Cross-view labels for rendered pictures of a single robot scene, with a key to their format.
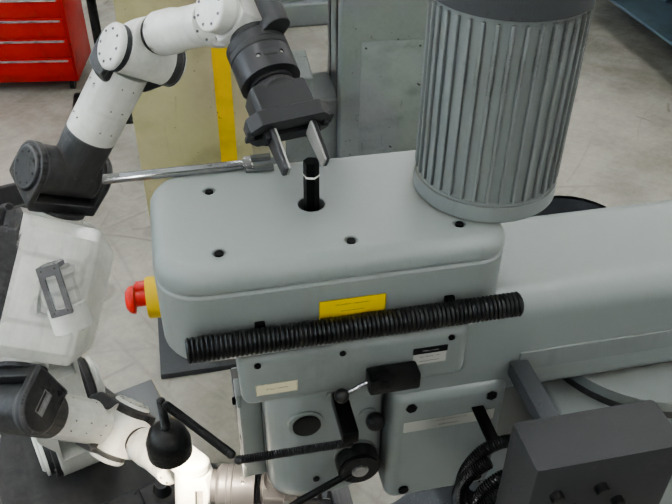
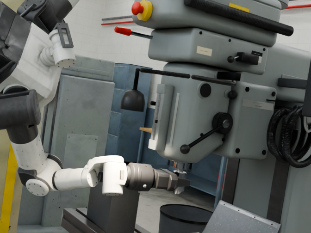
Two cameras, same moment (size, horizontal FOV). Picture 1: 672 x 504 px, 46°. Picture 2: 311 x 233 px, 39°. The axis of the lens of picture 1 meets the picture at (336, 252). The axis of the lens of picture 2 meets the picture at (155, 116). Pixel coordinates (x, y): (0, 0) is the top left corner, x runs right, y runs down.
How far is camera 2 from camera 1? 1.28 m
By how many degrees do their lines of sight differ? 40
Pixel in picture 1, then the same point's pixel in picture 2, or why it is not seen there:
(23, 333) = (30, 69)
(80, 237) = not seen: hidden behind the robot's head
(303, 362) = (215, 39)
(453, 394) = (260, 88)
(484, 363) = (270, 75)
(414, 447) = (245, 119)
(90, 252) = not seen: hidden behind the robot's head
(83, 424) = (40, 146)
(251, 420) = (167, 105)
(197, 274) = not seen: outside the picture
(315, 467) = (202, 125)
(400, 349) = (247, 48)
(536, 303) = (286, 49)
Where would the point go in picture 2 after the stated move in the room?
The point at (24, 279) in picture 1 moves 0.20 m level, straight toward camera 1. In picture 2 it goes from (32, 45) to (71, 48)
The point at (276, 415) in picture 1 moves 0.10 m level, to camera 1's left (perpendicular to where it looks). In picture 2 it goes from (191, 84) to (161, 80)
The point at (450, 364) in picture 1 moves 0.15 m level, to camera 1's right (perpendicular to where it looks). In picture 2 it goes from (262, 66) to (297, 73)
